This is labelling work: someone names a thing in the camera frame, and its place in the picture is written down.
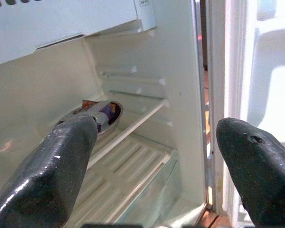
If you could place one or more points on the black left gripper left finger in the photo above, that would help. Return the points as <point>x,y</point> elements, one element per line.
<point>47,171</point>

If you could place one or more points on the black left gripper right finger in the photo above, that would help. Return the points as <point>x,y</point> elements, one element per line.
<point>259,166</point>

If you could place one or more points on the white fridge door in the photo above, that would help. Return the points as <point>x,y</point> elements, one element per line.
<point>251,71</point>

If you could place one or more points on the white fridge shelf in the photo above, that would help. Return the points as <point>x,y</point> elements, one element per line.
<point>130,118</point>

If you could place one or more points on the white fridge interior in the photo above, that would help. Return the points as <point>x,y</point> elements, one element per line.
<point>175,78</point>

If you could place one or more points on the metal bowl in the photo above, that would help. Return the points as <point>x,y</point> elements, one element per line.
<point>109,118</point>

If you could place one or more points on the purple snack packet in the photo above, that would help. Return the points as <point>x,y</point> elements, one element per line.
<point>107,113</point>

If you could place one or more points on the glass crisper drawer cover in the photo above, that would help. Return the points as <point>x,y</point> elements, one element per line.
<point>145,190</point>

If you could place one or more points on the white freezer compartment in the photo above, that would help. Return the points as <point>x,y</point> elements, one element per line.
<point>61,23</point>

